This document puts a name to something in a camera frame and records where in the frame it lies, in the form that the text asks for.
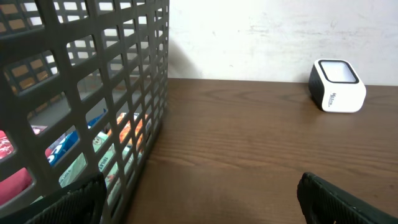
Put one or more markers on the mint green wipes packet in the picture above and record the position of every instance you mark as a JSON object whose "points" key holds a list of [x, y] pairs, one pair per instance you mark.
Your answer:
{"points": [[76, 167]]}

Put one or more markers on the white barcode scanner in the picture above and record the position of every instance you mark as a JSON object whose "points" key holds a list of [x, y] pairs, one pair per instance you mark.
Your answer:
{"points": [[335, 86]]}

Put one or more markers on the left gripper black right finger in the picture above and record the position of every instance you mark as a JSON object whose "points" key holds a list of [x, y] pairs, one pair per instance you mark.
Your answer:
{"points": [[322, 202]]}

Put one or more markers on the red purple liner packet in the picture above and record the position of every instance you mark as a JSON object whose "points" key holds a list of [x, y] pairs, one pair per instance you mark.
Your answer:
{"points": [[16, 183]]}

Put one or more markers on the dark grey plastic mesh basket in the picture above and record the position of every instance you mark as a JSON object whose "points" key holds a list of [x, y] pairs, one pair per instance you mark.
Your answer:
{"points": [[68, 65]]}

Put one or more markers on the blue oreo cookie pack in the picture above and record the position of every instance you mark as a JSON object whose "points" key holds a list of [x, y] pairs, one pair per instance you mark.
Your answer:
{"points": [[70, 140]]}

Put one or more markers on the orange snack packet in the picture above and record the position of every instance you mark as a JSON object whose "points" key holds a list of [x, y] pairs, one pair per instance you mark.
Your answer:
{"points": [[126, 129]]}

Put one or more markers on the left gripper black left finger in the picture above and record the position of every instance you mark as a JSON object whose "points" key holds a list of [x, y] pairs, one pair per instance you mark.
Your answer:
{"points": [[79, 202]]}

